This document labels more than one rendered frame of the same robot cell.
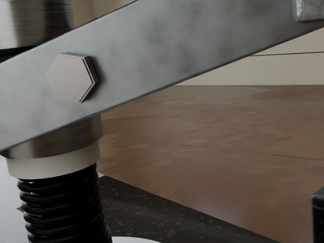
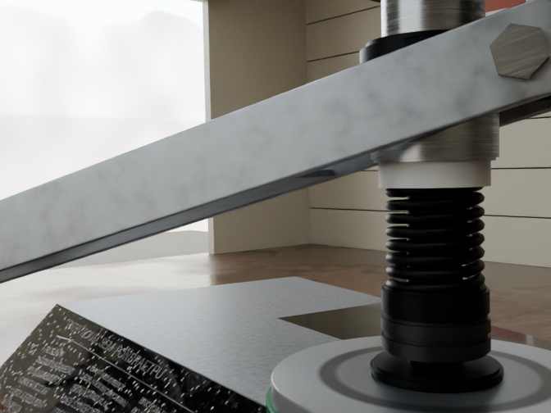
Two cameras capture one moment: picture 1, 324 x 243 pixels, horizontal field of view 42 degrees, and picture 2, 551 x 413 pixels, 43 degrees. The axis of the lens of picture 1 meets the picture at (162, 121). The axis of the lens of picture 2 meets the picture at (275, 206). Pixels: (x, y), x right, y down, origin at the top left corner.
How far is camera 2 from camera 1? 0.20 m
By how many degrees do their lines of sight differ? 13
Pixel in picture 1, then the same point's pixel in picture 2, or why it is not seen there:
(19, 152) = (415, 152)
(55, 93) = (499, 66)
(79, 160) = (477, 175)
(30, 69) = (465, 44)
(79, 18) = not seen: hidden behind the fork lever
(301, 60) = not seen: outside the picture
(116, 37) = not seen: outside the picture
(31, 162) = (425, 166)
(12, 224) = (280, 330)
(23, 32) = (440, 16)
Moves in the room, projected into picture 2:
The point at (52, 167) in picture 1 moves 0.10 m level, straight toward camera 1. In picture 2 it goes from (448, 175) to (530, 176)
